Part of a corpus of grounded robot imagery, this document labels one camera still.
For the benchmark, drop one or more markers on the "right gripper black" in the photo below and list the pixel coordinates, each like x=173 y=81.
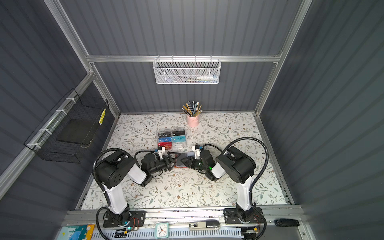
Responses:
x=191 y=161

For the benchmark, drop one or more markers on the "clear acrylic card organizer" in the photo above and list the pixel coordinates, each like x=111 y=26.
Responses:
x=168 y=133

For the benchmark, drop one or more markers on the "black wire side basket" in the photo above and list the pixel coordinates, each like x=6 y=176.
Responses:
x=66 y=136

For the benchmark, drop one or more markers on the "pens in white basket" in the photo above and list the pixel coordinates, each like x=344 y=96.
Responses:
x=211 y=79

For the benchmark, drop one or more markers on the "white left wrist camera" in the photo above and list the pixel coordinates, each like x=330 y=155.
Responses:
x=160 y=152

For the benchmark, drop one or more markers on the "small teal desk clock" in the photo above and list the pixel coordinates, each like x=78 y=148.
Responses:
x=162 y=230

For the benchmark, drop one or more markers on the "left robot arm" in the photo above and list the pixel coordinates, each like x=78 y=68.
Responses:
x=113 y=165

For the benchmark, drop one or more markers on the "red leather card holder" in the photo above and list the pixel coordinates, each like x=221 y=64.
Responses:
x=183 y=159

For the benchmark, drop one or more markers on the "white wire wall basket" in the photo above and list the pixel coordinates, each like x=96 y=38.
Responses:
x=166 y=71

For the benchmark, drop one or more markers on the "red card in organizer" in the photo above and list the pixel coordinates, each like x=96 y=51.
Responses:
x=167 y=145

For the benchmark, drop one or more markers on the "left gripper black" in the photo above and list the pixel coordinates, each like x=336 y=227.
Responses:
x=169 y=165

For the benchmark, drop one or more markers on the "black remote on rail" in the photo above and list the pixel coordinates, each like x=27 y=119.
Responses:
x=286 y=223

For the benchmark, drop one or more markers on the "coloured pencils bundle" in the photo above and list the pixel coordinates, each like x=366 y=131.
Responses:
x=192 y=109

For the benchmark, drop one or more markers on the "black card in organizer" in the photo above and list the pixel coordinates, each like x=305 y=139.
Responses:
x=179 y=133

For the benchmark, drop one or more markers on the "silver black usb device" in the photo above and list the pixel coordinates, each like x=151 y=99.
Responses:
x=205 y=225

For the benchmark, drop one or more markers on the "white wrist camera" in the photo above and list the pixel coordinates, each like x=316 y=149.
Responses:
x=160 y=152
x=197 y=150

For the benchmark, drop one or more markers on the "blue card in organizer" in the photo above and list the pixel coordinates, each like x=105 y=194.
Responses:
x=165 y=139

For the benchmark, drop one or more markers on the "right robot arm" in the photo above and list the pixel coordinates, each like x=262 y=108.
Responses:
x=238 y=166

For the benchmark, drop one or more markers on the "colourful picture book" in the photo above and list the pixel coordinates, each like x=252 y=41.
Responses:
x=82 y=232

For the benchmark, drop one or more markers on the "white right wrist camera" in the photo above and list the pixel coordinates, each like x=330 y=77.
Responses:
x=197 y=150

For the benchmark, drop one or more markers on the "yellow tag on basket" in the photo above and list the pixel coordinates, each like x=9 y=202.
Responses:
x=102 y=116

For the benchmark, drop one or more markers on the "teal card in organizer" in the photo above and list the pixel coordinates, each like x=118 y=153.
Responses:
x=178 y=139

